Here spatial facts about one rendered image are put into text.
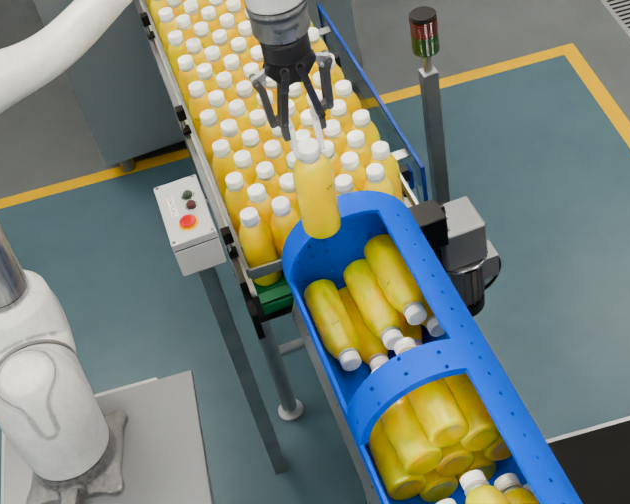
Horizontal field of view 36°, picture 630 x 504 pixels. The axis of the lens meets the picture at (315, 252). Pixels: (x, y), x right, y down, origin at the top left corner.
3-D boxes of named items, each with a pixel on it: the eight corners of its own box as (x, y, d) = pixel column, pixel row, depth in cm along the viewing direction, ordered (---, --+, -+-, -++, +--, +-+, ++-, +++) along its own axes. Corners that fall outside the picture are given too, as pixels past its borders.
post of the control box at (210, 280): (275, 475, 291) (188, 248, 219) (272, 464, 294) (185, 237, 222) (288, 470, 292) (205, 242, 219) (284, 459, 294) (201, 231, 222)
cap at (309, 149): (293, 155, 165) (291, 148, 164) (307, 142, 167) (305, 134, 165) (310, 164, 163) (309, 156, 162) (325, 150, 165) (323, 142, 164)
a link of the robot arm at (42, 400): (35, 498, 172) (-17, 428, 157) (16, 422, 185) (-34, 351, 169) (121, 457, 175) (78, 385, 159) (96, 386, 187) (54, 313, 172)
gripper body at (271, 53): (262, 52, 144) (274, 102, 151) (316, 35, 145) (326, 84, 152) (249, 27, 149) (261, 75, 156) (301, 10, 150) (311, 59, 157)
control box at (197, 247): (183, 277, 213) (170, 245, 206) (165, 219, 227) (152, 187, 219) (227, 262, 214) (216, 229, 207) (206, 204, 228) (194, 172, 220)
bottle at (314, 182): (295, 230, 179) (279, 157, 165) (319, 206, 182) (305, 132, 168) (325, 246, 175) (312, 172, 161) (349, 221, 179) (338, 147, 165)
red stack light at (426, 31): (416, 43, 221) (415, 28, 218) (406, 29, 226) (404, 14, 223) (442, 34, 222) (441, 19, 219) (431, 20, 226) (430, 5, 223)
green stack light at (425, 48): (418, 61, 225) (416, 43, 221) (408, 46, 229) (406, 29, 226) (444, 52, 226) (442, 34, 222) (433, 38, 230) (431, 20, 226)
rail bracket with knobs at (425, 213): (413, 262, 219) (409, 230, 211) (401, 241, 223) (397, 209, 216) (454, 247, 219) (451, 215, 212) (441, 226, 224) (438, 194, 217)
